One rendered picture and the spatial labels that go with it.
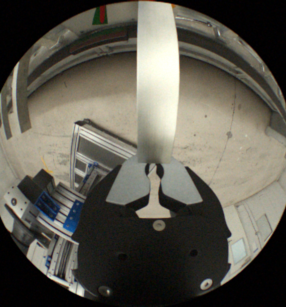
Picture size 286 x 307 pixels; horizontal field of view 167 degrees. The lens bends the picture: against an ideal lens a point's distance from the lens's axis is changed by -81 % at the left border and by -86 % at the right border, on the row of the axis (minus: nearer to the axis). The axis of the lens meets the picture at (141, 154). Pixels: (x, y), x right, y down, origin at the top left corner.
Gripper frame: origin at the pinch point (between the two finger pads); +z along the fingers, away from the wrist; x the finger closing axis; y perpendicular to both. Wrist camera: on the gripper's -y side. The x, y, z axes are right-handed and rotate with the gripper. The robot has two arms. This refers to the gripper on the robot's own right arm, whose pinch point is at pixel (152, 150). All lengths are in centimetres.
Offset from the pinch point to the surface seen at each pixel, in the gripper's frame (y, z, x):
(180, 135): 26, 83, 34
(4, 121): -11.8, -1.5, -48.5
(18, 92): -13.1, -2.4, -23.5
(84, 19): -30.5, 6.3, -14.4
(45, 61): -29.1, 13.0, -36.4
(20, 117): -8.0, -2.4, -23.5
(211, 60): -54, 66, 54
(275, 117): -44, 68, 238
